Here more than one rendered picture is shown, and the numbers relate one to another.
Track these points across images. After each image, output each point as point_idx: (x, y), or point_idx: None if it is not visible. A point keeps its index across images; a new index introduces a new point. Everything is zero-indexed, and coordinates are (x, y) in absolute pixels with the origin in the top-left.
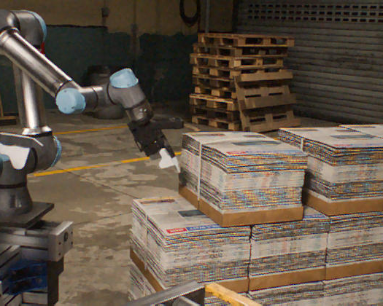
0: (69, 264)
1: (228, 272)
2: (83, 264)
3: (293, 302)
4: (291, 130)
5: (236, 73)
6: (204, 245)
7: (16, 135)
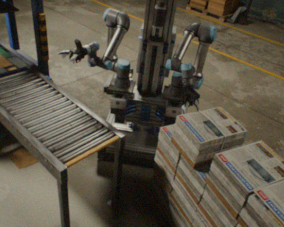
0: None
1: (171, 160)
2: None
3: (185, 198)
4: (259, 144)
5: None
6: (167, 142)
7: (75, 56)
